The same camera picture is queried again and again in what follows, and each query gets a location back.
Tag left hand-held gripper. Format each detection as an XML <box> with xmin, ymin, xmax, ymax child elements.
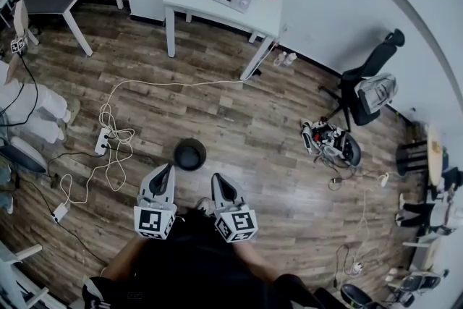
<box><xmin>132</xmin><ymin>163</ymin><xmax>178</xmax><ymax>240</ymax></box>

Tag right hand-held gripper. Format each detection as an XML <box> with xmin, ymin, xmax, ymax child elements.
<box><xmin>211</xmin><ymin>172</ymin><xmax>258</xmax><ymax>244</ymax></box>

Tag black mesh waste bin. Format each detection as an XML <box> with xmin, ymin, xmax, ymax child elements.
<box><xmin>172</xmin><ymin>137</ymin><xmax>207</xmax><ymax>172</ymax></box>

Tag person's left forearm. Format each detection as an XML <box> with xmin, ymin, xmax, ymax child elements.
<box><xmin>104</xmin><ymin>237</ymin><xmax>149</xmax><ymax>282</ymax></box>

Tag person's right forearm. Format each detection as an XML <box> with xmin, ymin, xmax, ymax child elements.
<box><xmin>231</xmin><ymin>240</ymin><xmax>279</xmax><ymax>283</ymax></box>

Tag person's right shoe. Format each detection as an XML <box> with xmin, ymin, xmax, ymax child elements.
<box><xmin>195</xmin><ymin>196</ymin><xmax>214</xmax><ymax>216</ymax></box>

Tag white power strip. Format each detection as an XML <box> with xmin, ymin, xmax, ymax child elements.
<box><xmin>94</xmin><ymin>127</ymin><xmax>111</xmax><ymax>156</ymax></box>

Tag person's black clothing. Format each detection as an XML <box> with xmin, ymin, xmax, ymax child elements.
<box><xmin>81</xmin><ymin>209</ymin><xmax>348</xmax><ymax>309</ymax></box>

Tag white power adapter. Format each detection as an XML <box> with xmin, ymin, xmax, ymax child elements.
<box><xmin>51</xmin><ymin>202</ymin><xmax>69</xmax><ymax>224</ymax></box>

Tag grey backpack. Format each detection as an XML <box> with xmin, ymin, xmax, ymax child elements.
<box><xmin>356</xmin><ymin>72</ymin><xmax>398</xmax><ymax>117</ymax></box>

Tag black slatted shelf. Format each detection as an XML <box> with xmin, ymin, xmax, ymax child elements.
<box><xmin>396</xmin><ymin>140</ymin><xmax>430</xmax><ymax>177</ymax></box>

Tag black office chair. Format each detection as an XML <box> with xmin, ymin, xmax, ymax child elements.
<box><xmin>318</xmin><ymin>28</ymin><xmax>406</xmax><ymax>133</ymax></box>

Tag wooden round table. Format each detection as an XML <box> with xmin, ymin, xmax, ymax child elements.
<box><xmin>425</xmin><ymin>122</ymin><xmax>445</xmax><ymax>189</ymax></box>

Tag long black cable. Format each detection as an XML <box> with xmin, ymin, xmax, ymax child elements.
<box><xmin>104</xmin><ymin>144</ymin><xmax>163</xmax><ymax>171</ymax></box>

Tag white charger cable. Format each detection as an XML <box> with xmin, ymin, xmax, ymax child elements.
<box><xmin>59</xmin><ymin>126</ymin><xmax>135</xmax><ymax>206</ymax></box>

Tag black cable with adapter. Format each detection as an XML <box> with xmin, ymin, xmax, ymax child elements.
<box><xmin>46</xmin><ymin>150</ymin><xmax>98</xmax><ymax>189</ymax></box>

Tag thin black floor cable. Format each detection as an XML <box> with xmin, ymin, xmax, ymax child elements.
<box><xmin>21</xmin><ymin>180</ymin><xmax>109</xmax><ymax>265</ymax></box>

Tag white power strip cord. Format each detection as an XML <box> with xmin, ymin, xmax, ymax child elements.
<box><xmin>98</xmin><ymin>77</ymin><xmax>250</xmax><ymax>142</ymax></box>

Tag heap of grippers and cables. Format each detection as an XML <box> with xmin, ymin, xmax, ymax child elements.
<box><xmin>300</xmin><ymin>119</ymin><xmax>362</xmax><ymax>167</ymax></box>

